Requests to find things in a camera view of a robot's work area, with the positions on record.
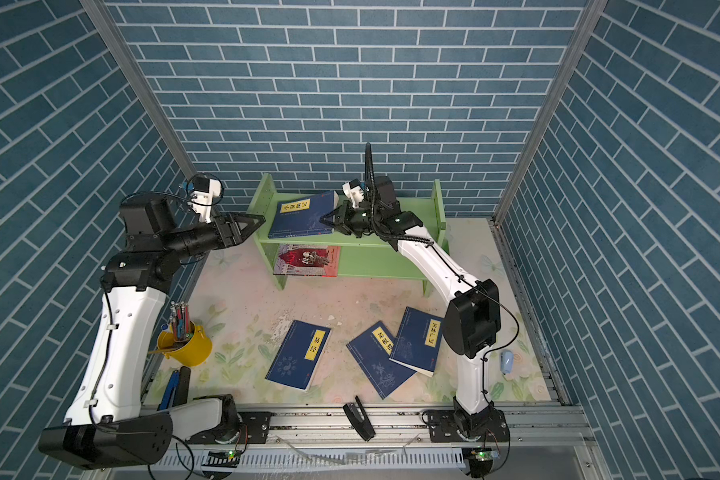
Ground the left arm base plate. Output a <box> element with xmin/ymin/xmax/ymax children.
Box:
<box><xmin>187</xmin><ymin>411</ymin><xmax>273</xmax><ymax>445</ymax></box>

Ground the yellow pen cup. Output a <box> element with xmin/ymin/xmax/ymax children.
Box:
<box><xmin>153</xmin><ymin>302</ymin><xmax>212</xmax><ymax>368</ymax></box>

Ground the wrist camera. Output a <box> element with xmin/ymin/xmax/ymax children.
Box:
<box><xmin>342</xmin><ymin>179</ymin><xmax>370</xmax><ymax>210</ymax></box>
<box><xmin>184</xmin><ymin>173</ymin><xmax>224</xmax><ymax>223</ymax></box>

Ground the green wooden two-tier shelf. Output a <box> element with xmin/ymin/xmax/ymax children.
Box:
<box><xmin>247</xmin><ymin>173</ymin><xmax>448</xmax><ymax>296</ymax></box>

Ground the black stapler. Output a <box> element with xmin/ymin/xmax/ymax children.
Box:
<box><xmin>342</xmin><ymin>396</ymin><xmax>376</xmax><ymax>442</ymax></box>

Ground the blue book yellow label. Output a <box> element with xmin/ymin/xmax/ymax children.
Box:
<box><xmin>268</xmin><ymin>191</ymin><xmax>338</xmax><ymax>239</ymax></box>
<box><xmin>390</xmin><ymin>307</ymin><xmax>443</xmax><ymax>377</ymax></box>

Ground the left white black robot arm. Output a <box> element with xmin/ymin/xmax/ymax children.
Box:
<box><xmin>38</xmin><ymin>192</ymin><xmax>265</xmax><ymax>470</ymax></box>

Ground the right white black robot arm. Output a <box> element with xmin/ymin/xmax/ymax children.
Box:
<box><xmin>321</xmin><ymin>143</ymin><xmax>515</xmax><ymax>439</ymax></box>

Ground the blue black folder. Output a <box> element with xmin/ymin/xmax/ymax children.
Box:
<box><xmin>157</xmin><ymin>366</ymin><xmax>191</xmax><ymax>411</ymax></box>

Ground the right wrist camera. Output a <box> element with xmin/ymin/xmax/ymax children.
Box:
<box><xmin>342</xmin><ymin>179</ymin><xmax>370</xmax><ymax>210</ymax></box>

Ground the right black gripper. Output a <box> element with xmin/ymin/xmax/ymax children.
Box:
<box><xmin>320</xmin><ymin>201</ymin><xmax>383</xmax><ymax>239</ymax></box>

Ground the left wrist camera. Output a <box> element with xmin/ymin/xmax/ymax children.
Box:
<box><xmin>184</xmin><ymin>173</ymin><xmax>224</xmax><ymax>223</ymax></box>

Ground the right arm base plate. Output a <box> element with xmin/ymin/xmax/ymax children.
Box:
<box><xmin>421</xmin><ymin>408</ymin><xmax>511</xmax><ymax>443</ymax></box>

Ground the small light blue object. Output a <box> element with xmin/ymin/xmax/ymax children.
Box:
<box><xmin>500</xmin><ymin>349</ymin><xmax>514</xmax><ymax>377</ymax></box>

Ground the red Hamlet picture book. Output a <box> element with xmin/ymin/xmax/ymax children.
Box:
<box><xmin>273</xmin><ymin>244</ymin><xmax>341</xmax><ymax>277</ymax></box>

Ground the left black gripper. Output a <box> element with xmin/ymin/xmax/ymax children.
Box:
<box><xmin>159</xmin><ymin>214</ymin><xmax>263</xmax><ymax>264</ymax></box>

